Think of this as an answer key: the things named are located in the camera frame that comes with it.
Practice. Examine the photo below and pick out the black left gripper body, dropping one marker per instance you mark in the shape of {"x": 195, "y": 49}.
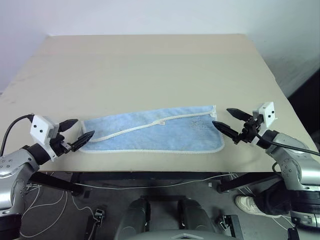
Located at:
{"x": 59, "y": 147}

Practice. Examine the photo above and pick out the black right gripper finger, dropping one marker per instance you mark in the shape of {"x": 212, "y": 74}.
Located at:
{"x": 238, "y": 113}
{"x": 226, "y": 130}

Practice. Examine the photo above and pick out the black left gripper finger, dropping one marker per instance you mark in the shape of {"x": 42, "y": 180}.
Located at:
{"x": 67, "y": 124}
{"x": 82, "y": 141}

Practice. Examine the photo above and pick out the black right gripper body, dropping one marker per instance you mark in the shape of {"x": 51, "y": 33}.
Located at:
{"x": 250, "y": 131}

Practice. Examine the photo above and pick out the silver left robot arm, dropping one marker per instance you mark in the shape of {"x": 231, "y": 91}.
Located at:
{"x": 15, "y": 162}

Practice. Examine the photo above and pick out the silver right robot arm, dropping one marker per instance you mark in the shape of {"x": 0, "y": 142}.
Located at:
{"x": 297, "y": 162}

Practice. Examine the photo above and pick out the light blue towel white trim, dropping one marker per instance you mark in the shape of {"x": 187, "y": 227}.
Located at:
{"x": 155, "y": 135}

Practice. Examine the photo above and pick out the black background panel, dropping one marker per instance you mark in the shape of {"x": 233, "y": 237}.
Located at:
{"x": 306, "y": 100}

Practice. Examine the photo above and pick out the white sneaker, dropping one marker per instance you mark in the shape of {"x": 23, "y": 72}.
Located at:
{"x": 246, "y": 203}

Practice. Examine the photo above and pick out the dark trouser leg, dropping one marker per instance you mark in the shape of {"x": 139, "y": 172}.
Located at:
{"x": 272, "y": 200}

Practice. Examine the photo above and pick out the dark grey rounded shape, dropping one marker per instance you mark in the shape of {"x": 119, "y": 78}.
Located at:
{"x": 197, "y": 217}
{"x": 133, "y": 217}

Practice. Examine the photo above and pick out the grey robot torso plate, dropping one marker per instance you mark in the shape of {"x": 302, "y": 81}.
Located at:
{"x": 183, "y": 236}

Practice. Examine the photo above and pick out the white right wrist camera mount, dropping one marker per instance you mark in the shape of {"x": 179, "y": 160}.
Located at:
{"x": 267, "y": 116}

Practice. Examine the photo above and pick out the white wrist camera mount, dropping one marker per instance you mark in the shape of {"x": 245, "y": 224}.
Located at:
{"x": 41, "y": 128}
{"x": 267, "y": 116}

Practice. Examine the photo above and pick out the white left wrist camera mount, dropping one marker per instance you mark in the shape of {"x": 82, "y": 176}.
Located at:
{"x": 41, "y": 128}

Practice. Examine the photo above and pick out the black floor bracket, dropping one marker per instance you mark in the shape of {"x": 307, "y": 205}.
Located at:
{"x": 99, "y": 214}
{"x": 228, "y": 222}

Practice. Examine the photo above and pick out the black metal table frame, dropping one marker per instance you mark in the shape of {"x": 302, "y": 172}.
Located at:
{"x": 150, "y": 175}

